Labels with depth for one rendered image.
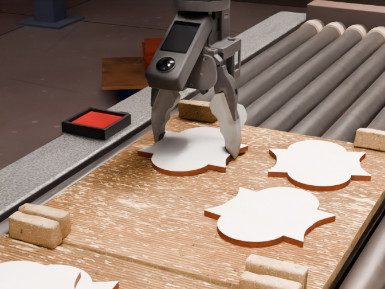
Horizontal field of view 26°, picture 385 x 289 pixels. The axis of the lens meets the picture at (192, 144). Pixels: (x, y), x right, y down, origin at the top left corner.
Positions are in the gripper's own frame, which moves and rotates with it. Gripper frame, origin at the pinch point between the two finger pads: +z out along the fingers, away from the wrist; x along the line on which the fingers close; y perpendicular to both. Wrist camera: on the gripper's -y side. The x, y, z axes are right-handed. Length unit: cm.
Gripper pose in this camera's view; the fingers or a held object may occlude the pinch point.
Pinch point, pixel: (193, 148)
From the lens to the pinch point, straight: 110.8
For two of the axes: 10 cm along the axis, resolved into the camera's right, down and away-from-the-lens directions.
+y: 4.3, -3.2, 8.4
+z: -0.1, 9.3, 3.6
